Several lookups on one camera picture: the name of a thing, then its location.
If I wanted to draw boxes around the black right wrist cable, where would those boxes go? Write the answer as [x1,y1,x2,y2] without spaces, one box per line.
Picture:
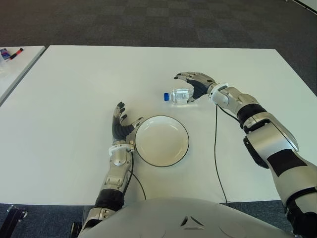
[213,104,230,204]

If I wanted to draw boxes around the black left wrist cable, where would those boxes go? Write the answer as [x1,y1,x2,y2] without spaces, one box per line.
[126,147,147,200]

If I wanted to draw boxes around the clear water bottle blue cap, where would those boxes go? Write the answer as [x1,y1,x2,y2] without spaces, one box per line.
[163,87,199,107]

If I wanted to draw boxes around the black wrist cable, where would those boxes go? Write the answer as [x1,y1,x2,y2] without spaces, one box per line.
[213,104,230,204]
[126,147,147,200]

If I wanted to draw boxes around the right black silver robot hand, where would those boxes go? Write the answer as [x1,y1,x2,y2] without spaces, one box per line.
[173,71,218,104]

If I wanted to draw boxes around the red black marker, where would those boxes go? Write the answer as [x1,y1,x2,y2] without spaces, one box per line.
[8,47,24,60]

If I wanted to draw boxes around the black table foot caster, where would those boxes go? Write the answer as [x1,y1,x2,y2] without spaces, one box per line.
[6,205,27,225]

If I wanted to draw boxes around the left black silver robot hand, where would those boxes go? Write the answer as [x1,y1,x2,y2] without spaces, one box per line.
[111,101,144,142]

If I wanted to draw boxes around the white plate black rim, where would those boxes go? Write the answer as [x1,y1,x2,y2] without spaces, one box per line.
[134,115,190,168]

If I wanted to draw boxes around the grey robot torso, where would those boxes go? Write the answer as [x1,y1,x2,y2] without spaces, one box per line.
[78,197,298,238]

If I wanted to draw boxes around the white side table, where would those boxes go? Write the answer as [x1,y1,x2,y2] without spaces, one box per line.
[0,46,47,106]

